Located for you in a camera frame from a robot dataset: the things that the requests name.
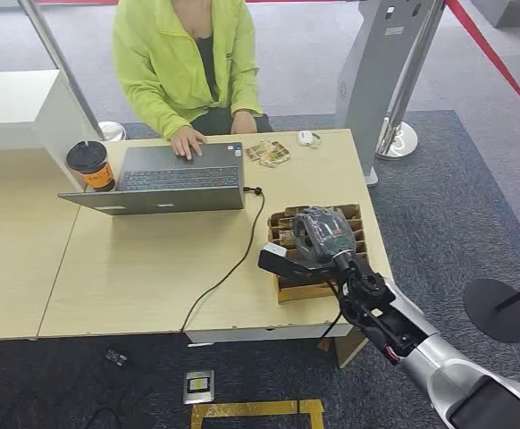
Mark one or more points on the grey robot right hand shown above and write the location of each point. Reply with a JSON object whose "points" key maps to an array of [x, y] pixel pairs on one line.
{"points": [[327, 234]]}

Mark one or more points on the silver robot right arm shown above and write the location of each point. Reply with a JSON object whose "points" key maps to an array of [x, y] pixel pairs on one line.
{"points": [[443, 367]]}

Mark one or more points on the printed card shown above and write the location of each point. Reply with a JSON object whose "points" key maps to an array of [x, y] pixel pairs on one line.
{"points": [[286, 235]]}

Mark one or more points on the wooden card organizer box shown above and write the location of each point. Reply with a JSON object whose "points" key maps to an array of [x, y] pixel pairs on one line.
{"points": [[300, 291]]}

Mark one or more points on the person's left hand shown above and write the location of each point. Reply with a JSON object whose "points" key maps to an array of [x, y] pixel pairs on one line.
{"points": [[243, 123]]}

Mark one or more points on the person's hand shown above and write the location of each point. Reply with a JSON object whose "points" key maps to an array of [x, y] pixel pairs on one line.
{"points": [[243, 123], [186, 141]]}

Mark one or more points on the person's right hand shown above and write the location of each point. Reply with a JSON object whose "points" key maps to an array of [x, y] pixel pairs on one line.
{"points": [[186, 141]]}

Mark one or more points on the person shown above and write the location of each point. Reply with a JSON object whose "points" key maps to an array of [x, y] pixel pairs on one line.
{"points": [[162, 65]]}

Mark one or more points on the wooden table leg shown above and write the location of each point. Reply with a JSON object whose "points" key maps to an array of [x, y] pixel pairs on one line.
{"points": [[349, 349]]}

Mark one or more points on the grey kiosk stand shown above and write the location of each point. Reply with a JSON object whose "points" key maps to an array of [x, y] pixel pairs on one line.
{"points": [[376, 71]]}

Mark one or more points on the grey laptop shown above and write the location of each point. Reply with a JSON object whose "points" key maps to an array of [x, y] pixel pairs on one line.
{"points": [[175, 198]]}

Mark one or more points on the metal floor socket plate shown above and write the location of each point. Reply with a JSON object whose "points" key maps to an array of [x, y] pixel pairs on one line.
{"points": [[198, 386]]}

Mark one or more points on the black stanchion base with pole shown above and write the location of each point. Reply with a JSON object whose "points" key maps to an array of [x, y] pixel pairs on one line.
{"points": [[492, 314]]}

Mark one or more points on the red barrier belt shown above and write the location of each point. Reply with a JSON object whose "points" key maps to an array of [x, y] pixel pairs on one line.
{"points": [[488, 52]]}

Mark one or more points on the small black device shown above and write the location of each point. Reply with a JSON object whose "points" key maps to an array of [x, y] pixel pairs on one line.
{"points": [[116, 357]]}

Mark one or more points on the coffee cup with black lid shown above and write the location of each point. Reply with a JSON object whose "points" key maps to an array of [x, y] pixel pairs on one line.
{"points": [[88, 158]]}

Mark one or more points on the grey platform block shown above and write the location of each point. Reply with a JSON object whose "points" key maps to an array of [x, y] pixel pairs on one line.
{"points": [[510, 10]]}

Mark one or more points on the white cabinet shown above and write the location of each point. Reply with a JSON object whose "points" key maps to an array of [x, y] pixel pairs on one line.
{"points": [[9, 95]]}

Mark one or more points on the chrome stanchion post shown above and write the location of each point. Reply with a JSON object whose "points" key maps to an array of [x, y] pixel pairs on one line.
{"points": [[403, 142], [112, 131]]}

